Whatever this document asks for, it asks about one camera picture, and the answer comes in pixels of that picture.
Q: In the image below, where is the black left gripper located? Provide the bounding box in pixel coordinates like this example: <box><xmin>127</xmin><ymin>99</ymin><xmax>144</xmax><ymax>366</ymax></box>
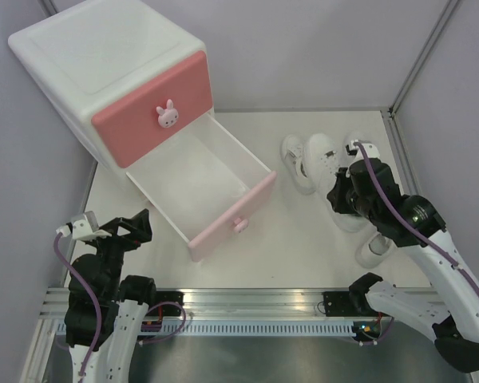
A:
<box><xmin>88</xmin><ymin>208</ymin><xmax>152</xmax><ymax>297</ymax></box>

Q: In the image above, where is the white sneaker with metal tag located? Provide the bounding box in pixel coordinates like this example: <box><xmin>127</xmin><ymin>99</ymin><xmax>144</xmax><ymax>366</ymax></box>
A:
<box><xmin>280</xmin><ymin>135</ymin><xmax>315</xmax><ymax>195</ymax></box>

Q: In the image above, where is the light pink drawer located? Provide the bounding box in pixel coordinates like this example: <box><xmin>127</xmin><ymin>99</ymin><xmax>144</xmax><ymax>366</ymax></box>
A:
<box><xmin>126</xmin><ymin>114</ymin><xmax>277</xmax><ymax>262</ymax></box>

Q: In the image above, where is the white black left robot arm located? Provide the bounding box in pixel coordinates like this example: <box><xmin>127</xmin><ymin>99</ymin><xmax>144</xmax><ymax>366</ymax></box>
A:
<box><xmin>57</xmin><ymin>209</ymin><xmax>158</xmax><ymax>382</ymax></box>

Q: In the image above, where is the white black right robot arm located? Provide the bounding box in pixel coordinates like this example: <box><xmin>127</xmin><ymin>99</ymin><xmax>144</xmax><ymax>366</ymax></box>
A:
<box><xmin>318</xmin><ymin>158</ymin><xmax>479</xmax><ymax>373</ymax></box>

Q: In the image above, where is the white sneaker under arm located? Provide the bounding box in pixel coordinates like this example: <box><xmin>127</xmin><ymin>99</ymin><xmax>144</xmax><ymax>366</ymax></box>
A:
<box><xmin>355</xmin><ymin>233</ymin><xmax>395</xmax><ymax>269</ymax></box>

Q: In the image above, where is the white plastic cabinet body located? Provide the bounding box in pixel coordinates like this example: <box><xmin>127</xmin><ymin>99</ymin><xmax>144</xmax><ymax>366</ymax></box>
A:
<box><xmin>8</xmin><ymin>1</ymin><xmax>207</xmax><ymax>176</ymax></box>

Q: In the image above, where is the pink lower drawer knob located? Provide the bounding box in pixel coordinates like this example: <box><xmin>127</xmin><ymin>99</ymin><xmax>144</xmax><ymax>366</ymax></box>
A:
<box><xmin>233</xmin><ymin>217</ymin><xmax>249</xmax><ymax>234</ymax></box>

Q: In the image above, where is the dark pink upper drawer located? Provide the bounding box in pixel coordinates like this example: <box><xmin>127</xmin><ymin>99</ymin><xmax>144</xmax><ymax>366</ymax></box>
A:
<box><xmin>91</xmin><ymin>51</ymin><xmax>213</xmax><ymax>168</ymax></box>

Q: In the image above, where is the pink bunny drawer knob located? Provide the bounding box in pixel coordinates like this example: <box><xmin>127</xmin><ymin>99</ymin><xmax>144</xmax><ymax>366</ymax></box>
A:
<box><xmin>156</xmin><ymin>99</ymin><xmax>179</xmax><ymax>128</ymax></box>

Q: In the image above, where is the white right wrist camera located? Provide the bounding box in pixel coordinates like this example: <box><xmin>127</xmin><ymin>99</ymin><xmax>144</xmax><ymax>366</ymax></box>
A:
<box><xmin>346</xmin><ymin>139</ymin><xmax>381</xmax><ymax>164</ymax></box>

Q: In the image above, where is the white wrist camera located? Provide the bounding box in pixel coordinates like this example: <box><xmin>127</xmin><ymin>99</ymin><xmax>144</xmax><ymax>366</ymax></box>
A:
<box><xmin>346</xmin><ymin>139</ymin><xmax>381</xmax><ymax>164</ymax></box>
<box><xmin>56</xmin><ymin>211</ymin><xmax>112</xmax><ymax>242</ymax></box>

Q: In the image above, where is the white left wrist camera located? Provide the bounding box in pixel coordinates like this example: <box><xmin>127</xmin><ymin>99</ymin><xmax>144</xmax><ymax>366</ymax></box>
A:
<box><xmin>56</xmin><ymin>211</ymin><xmax>112</xmax><ymax>242</ymax></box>

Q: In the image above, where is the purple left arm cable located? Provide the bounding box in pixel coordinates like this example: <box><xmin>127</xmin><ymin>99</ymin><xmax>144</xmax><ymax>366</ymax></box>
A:
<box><xmin>54</xmin><ymin>233</ymin><xmax>187</xmax><ymax>378</ymax></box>

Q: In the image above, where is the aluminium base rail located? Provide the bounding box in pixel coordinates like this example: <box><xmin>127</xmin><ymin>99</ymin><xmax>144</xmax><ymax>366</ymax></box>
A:
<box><xmin>39</xmin><ymin>287</ymin><xmax>464</xmax><ymax>318</ymax></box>

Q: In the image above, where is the white slotted cable duct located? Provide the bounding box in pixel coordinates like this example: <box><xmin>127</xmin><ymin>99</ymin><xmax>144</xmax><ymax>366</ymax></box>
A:
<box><xmin>176</xmin><ymin>319</ymin><xmax>355</xmax><ymax>338</ymax></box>

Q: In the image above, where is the aluminium corner frame post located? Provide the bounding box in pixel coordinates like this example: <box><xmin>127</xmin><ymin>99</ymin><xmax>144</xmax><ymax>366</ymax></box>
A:
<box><xmin>387</xmin><ymin>0</ymin><xmax>462</xmax><ymax>119</ymax></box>

